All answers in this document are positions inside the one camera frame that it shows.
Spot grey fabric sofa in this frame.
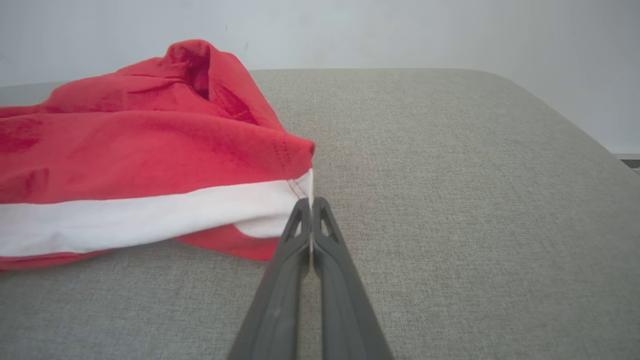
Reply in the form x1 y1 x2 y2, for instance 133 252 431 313
0 68 640 360

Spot red garment broad white bands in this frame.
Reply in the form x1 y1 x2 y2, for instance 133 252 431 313
0 39 317 273

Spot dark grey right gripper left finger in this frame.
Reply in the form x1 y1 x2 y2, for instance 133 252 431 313
227 198 312 360

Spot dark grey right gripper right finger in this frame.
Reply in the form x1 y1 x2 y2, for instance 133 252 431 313
311 197 394 360

